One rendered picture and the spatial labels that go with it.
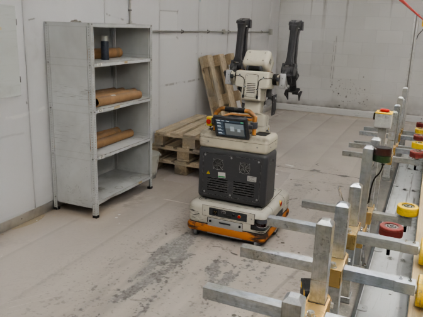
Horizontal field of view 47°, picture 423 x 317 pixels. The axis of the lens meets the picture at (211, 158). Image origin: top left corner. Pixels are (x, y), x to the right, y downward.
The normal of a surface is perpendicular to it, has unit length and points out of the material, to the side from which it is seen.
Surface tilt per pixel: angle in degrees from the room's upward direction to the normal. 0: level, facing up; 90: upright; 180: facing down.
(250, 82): 82
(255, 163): 90
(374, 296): 0
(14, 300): 0
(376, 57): 90
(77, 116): 90
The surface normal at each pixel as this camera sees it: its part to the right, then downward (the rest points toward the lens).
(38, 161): 0.91, 0.14
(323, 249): -0.41, 0.22
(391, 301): 0.04, -0.96
